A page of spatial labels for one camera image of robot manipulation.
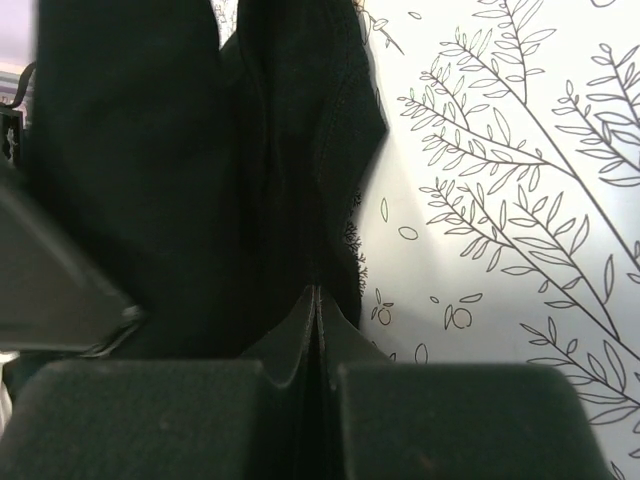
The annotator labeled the black t shirt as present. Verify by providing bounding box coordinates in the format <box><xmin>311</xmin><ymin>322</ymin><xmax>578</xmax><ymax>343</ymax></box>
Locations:
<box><xmin>24</xmin><ymin>1</ymin><xmax>386</xmax><ymax>359</ymax></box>

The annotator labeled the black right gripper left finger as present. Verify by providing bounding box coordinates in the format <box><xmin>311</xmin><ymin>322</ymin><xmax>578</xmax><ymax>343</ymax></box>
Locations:
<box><xmin>1</xmin><ymin>289</ymin><xmax>316</xmax><ymax>479</ymax></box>

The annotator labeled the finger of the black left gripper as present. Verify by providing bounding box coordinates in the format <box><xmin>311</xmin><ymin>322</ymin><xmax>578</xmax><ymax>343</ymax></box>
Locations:
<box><xmin>1</xmin><ymin>166</ymin><xmax>144</xmax><ymax>357</ymax></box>

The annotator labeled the floral patterned table mat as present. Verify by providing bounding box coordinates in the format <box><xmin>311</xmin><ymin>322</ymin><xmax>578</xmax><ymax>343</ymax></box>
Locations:
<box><xmin>209</xmin><ymin>0</ymin><xmax>640</xmax><ymax>480</ymax></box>

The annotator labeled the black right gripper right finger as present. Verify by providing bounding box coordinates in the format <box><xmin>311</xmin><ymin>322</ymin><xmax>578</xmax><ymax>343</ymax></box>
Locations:
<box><xmin>314</xmin><ymin>289</ymin><xmax>609</xmax><ymax>479</ymax></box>

